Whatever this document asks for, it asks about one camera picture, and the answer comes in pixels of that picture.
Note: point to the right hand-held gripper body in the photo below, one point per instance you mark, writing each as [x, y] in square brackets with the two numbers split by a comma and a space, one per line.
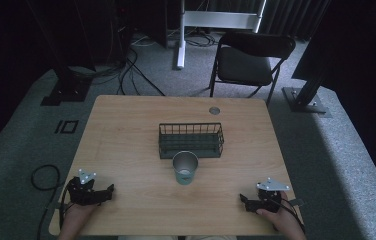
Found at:
[269, 196]

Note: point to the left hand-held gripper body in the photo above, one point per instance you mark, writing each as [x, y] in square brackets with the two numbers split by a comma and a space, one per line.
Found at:
[82, 195]

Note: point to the person's left hand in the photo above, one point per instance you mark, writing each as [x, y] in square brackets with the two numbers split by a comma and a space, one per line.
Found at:
[77, 213]

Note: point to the person's right hand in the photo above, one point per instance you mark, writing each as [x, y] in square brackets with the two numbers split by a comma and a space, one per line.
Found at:
[281, 218]

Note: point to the teal paper cup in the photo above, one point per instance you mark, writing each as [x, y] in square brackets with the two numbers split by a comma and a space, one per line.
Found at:
[185, 168]

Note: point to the round grey table grommet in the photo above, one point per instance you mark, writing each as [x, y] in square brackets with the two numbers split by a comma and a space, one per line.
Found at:
[214, 110]

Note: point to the black metal stand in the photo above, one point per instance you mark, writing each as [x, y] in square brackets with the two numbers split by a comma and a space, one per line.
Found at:
[71, 88]
[306, 96]

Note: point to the black folding chair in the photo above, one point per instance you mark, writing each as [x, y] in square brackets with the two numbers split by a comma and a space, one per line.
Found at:
[244, 66]

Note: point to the white metal stand frame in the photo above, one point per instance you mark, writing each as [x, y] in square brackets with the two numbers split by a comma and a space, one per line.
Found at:
[181, 40]

